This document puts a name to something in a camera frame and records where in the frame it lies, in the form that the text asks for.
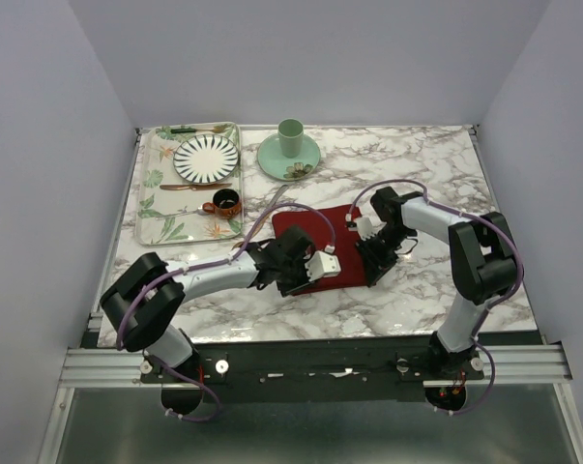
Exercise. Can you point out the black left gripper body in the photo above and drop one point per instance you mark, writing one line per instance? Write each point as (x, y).
(294, 275)

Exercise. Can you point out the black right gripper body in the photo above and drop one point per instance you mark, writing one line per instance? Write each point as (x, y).
(384, 244)

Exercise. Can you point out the dark red cloth napkin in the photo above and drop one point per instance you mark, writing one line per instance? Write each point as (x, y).
(350, 260)

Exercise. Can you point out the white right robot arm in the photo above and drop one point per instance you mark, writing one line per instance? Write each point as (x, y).
(486, 267)

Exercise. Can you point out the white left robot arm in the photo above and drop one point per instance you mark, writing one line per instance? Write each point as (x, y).
(142, 302)

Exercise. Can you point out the silver butter knife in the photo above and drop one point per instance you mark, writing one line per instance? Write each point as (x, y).
(280, 191)

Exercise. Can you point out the orange black coffee mug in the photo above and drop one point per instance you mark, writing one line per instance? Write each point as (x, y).
(226, 203)

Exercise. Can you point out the green round saucer plate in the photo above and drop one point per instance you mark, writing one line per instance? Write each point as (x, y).
(273, 163)

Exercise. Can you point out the floral rectangular serving tray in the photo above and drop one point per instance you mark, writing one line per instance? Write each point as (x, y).
(176, 217)

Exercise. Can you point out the striped white round plate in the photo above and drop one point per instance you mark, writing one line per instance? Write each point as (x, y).
(206, 159)

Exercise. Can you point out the green plastic cup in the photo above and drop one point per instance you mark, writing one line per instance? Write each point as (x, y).
(290, 136)

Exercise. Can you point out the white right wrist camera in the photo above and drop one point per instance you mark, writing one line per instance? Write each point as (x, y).
(362, 225)

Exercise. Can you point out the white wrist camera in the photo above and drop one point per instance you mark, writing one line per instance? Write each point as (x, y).
(322, 265)
(362, 225)

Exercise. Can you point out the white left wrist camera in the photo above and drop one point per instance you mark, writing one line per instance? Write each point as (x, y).
(322, 265)

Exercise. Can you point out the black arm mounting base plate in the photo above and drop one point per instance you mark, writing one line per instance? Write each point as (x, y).
(345, 369)

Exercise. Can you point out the green handled gold fork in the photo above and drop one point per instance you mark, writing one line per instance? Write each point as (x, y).
(214, 129)

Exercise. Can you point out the aluminium frame rail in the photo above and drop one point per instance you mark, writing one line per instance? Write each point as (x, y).
(515, 365)

